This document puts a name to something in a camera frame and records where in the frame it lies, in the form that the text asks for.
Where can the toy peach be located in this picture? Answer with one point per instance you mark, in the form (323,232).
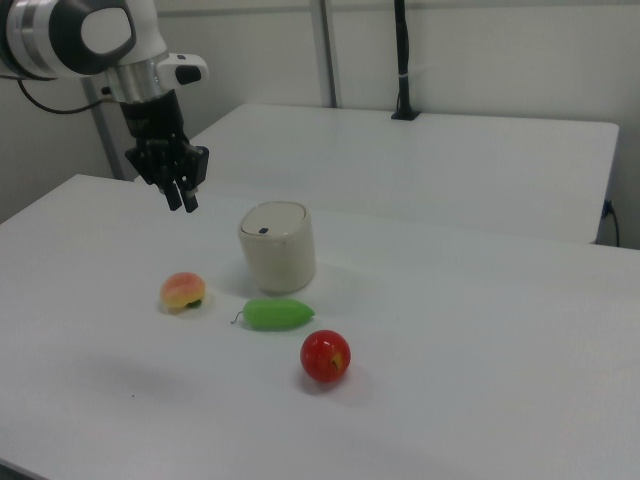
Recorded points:
(182,291)

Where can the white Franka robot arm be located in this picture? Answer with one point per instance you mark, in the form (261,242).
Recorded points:
(40,40)

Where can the aluminium frame post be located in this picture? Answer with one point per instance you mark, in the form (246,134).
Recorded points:
(107,145)

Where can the beige mini garbage bin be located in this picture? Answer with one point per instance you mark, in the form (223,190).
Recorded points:
(280,262)

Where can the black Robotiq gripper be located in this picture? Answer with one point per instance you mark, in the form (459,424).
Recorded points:
(152,117)

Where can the grey wall frame post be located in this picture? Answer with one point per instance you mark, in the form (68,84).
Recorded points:
(330,50)

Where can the red toy apple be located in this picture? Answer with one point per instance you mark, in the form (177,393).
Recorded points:
(322,356)

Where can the green toy pepper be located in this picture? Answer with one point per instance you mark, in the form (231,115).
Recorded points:
(275,315)

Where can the black pole with base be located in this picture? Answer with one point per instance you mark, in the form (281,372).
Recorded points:
(402,60)

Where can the beige garbage bin lid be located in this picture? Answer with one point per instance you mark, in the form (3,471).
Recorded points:
(275,217)

